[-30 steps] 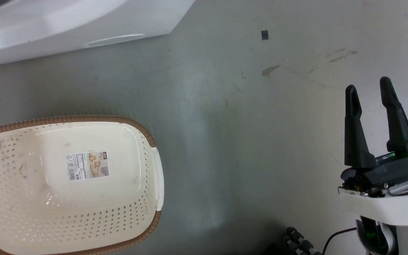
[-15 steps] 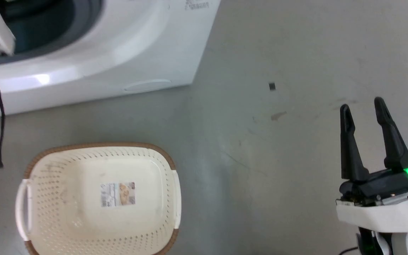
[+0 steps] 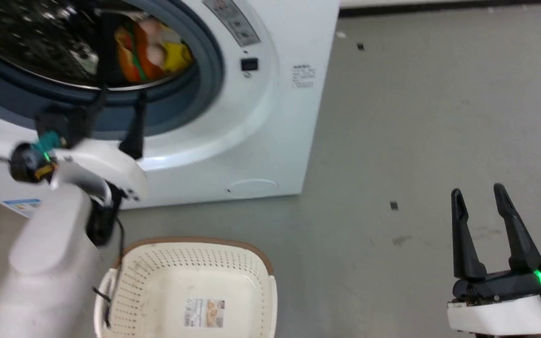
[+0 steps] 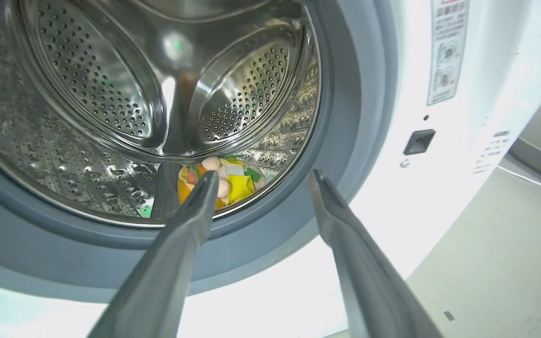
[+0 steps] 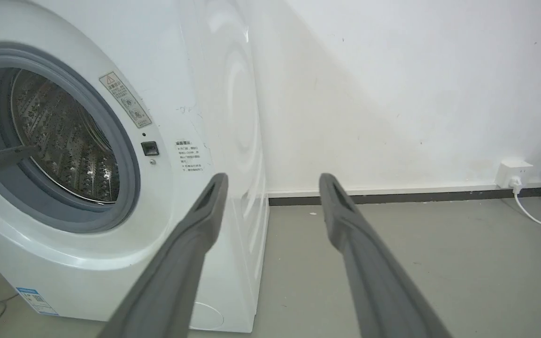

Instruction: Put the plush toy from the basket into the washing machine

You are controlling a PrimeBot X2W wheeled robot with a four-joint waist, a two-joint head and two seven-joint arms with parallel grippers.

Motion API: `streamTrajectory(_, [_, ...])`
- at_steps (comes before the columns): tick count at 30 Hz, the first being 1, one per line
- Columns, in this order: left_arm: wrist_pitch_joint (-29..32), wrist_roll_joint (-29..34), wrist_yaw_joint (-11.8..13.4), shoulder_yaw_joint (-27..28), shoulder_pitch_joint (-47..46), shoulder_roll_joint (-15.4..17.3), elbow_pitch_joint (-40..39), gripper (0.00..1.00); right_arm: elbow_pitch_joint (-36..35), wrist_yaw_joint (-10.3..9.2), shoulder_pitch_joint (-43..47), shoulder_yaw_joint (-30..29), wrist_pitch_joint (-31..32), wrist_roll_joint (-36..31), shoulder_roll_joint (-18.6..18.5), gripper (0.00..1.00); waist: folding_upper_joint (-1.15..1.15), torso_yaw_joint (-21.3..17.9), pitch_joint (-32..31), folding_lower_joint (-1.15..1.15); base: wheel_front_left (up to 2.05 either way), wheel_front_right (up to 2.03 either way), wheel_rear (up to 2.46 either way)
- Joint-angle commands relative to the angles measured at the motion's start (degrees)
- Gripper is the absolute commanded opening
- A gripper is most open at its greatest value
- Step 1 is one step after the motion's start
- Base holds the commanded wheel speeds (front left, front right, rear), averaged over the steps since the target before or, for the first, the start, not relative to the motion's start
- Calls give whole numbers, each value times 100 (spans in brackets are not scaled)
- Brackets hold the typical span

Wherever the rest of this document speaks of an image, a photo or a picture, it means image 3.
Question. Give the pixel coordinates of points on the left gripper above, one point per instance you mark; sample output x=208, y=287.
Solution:
x=96, y=162

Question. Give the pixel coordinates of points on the blue energy label sticker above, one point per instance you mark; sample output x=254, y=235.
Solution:
x=22, y=206

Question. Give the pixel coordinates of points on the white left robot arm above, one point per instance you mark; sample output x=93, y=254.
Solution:
x=50, y=263

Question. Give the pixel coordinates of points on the white front-load washing machine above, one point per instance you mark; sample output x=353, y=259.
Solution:
x=270, y=117

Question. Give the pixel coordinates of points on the white perforated laundry basket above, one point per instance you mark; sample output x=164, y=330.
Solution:
x=190, y=277

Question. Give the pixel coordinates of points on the orange yellow clothing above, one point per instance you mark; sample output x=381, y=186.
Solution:
x=146, y=51

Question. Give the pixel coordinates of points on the printed label sticker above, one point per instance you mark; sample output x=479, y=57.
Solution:
x=204, y=313

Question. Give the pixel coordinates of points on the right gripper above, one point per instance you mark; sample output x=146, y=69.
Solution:
x=505, y=305

